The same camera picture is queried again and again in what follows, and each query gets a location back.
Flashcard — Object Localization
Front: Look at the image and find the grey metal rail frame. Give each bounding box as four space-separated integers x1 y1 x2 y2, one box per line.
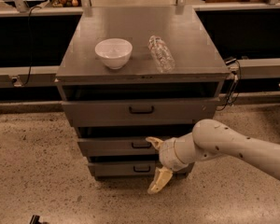
0 0 280 91

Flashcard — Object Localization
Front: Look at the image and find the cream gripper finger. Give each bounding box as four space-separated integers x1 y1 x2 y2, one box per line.
147 167 173 194
146 136 163 150

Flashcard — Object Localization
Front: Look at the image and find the white bowl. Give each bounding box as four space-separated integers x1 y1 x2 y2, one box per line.
94 38 133 69

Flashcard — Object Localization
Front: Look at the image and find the grey bottom drawer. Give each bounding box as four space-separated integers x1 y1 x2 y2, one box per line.
88 161 161 178

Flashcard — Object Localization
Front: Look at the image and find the grey drawer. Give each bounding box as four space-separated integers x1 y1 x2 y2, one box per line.
62 98 219 127
88 161 161 178
77 136 157 157

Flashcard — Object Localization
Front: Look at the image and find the grey top drawer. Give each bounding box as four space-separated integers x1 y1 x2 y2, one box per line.
62 98 219 127

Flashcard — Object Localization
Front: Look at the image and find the grey drawer cabinet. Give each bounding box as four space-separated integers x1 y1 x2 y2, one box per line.
54 5 231 182

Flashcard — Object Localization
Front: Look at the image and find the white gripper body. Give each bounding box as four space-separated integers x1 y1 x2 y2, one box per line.
159 138 187 172

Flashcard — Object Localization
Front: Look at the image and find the black object on floor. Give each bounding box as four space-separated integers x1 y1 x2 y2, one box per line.
29 215 44 224

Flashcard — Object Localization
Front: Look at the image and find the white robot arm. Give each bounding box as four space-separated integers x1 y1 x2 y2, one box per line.
146 119 280 194

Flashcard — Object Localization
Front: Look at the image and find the clear plastic bottle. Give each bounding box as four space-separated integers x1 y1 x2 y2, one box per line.
147 35 175 73

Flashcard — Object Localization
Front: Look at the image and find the black cable left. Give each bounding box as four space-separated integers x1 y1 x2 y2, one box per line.
10 5 43 88

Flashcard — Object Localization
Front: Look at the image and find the black cables right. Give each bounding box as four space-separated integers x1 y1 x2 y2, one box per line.
216 56 243 112

